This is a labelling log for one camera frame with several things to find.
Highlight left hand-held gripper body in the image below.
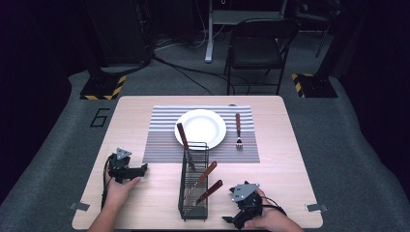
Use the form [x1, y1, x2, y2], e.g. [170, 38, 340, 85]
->
[107, 147, 139, 185]

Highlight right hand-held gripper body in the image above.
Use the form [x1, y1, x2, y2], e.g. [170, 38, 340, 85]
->
[229, 181, 264, 230]

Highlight person's left hand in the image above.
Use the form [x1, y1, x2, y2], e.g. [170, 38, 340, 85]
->
[103, 172, 142, 211]

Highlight person's right hand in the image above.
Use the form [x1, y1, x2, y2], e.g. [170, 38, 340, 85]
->
[243, 188, 293, 232]

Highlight grey striped placemat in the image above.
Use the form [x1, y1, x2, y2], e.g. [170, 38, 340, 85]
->
[142, 104, 261, 164]

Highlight grey tape strip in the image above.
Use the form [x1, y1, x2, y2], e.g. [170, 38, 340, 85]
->
[69, 201, 92, 213]
[305, 203, 330, 214]

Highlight white round plate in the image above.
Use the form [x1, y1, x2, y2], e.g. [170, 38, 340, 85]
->
[174, 108, 228, 151]

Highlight black hazard-striped stand base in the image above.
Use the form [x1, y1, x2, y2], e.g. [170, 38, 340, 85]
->
[291, 72, 339, 99]
[78, 74, 128, 102]

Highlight black equipment cabinet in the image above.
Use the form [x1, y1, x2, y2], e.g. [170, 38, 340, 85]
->
[80, 0, 154, 78]

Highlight black folding chair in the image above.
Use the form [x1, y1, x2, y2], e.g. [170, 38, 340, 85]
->
[223, 16, 302, 97]

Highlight black stand pole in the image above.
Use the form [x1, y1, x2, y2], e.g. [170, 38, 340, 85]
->
[313, 0, 368, 78]

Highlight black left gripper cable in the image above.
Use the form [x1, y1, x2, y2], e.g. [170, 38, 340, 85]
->
[101, 154, 116, 211]

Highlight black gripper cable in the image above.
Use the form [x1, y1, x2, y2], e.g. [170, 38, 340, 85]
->
[261, 195, 288, 218]
[101, 154, 116, 211]

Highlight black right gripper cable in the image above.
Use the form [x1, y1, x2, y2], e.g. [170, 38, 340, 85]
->
[261, 195, 288, 218]

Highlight black wire cutlery basket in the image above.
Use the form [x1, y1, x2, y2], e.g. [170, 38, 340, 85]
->
[177, 141, 210, 222]

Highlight upright brown-handled utensil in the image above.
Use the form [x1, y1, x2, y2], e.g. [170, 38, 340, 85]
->
[176, 122, 197, 172]

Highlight fork with brown handle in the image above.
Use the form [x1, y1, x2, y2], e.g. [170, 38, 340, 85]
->
[234, 112, 244, 152]

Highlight black floor cables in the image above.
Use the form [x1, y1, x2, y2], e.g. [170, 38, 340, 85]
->
[150, 27, 252, 97]

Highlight white desk frame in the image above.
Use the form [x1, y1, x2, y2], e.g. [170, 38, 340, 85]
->
[204, 0, 288, 64]

